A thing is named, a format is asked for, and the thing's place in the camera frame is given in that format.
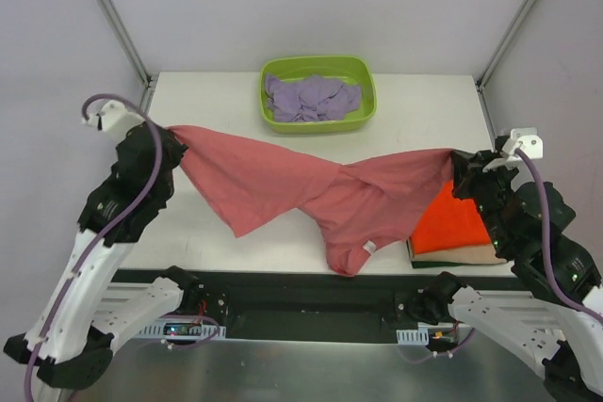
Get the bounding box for pink t-shirt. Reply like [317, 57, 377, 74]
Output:
[170, 125, 453, 277]

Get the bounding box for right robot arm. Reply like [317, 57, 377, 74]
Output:
[406, 151, 602, 401]

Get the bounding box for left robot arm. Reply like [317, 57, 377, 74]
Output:
[4, 122, 201, 390]

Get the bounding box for orange folded t-shirt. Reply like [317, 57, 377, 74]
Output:
[410, 181, 491, 255]

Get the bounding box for beige folded t-shirt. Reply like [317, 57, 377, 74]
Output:
[408, 240, 508, 268]

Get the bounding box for white care label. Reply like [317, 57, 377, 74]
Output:
[364, 241, 377, 254]

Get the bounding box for green plastic basin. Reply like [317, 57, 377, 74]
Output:
[259, 56, 377, 135]

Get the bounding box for lilac crumpled t-shirt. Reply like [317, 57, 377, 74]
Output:
[264, 74, 363, 122]

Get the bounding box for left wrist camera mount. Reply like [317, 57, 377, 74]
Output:
[82, 100, 145, 143]

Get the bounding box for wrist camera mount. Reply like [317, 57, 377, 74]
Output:
[482, 127, 544, 172]
[82, 100, 145, 143]

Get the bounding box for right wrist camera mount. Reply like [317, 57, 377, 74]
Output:
[482, 127, 544, 172]

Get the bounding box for left aluminium frame post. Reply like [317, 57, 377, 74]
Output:
[96, 0, 152, 88]

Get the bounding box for aluminium frame post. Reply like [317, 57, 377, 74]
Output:
[475, 0, 571, 88]
[96, 0, 152, 88]

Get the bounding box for right slotted cable duct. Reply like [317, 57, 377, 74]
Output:
[396, 329, 430, 346]

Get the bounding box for slotted cable duct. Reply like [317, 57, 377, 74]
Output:
[136, 321, 226, 341]
[396, 329, 430, 346]

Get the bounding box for left slotted cable duct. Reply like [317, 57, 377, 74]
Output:
[136, 321, 226, 341]

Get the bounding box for aluminium front rail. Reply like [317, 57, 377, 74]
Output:
[93, 279, 603, 328]

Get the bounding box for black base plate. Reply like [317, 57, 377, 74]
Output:
[110, 268, 529, 343]

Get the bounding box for right aluminium frame post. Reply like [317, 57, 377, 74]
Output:
[475, 0, 571, 88]

